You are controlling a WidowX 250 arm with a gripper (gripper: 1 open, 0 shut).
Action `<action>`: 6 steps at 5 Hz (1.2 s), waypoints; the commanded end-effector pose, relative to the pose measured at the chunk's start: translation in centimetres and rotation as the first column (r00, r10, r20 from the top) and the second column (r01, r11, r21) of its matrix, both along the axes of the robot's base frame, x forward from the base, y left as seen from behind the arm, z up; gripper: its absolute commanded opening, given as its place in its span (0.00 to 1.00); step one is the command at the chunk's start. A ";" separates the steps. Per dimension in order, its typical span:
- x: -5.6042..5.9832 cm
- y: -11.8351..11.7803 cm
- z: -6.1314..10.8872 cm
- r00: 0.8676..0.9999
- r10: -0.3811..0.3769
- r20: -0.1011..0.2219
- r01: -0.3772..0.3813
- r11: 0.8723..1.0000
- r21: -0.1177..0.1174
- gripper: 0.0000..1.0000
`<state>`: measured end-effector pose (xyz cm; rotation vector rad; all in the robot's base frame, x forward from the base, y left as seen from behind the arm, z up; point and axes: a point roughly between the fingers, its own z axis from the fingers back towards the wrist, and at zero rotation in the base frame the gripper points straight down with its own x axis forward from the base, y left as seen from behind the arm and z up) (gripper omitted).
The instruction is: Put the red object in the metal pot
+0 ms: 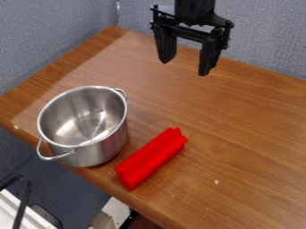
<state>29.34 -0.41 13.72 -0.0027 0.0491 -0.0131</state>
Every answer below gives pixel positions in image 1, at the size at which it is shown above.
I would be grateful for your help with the metal pot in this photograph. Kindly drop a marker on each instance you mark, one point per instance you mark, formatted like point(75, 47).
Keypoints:
point(83, 125)

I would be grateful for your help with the white table bracket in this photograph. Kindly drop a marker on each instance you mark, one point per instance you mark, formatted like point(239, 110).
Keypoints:
point(115, 216)

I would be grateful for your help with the red block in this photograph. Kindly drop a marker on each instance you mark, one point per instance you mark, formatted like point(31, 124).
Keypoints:
point(139, 166)

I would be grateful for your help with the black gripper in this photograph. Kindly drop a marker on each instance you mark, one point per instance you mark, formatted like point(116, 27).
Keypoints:
point(190, 19)

